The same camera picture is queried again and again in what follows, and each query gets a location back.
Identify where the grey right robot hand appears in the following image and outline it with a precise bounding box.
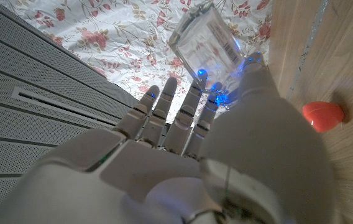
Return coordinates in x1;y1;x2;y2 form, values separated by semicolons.
0;52;336;224

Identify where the clear glass salt shaker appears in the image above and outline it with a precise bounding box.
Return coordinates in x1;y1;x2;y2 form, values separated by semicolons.
167;1;247;108

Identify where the red ball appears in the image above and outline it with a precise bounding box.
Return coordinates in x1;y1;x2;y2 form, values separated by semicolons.
301;101;346;134

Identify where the white ceiling vent slot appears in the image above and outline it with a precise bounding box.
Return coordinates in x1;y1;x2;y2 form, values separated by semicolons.
11;86;124;127

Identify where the floral backdrop cloth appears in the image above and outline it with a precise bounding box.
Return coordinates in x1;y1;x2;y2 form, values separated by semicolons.
0;0;273;125

